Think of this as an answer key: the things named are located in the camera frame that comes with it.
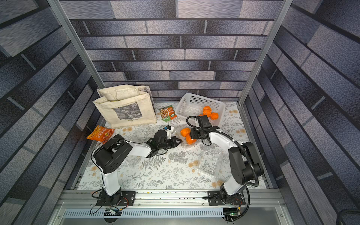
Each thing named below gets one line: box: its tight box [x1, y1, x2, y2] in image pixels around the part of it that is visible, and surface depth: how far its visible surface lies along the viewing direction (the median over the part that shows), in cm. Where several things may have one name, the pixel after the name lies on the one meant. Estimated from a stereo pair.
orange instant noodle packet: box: [86, 124, 115, 143], surface depth 98 cm
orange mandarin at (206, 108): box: [202, 105, 212, 112], surface depth 112 cm
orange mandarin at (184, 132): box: [180, 127, 191, 138], surface depth 97 cm
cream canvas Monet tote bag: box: [92, 84, 158, 128], surface depth 94 cm
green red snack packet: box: [158, 105, 178, 123], surface depth 112 cm
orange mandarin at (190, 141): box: [185, 132, 198, 146], surface depth 94 cm
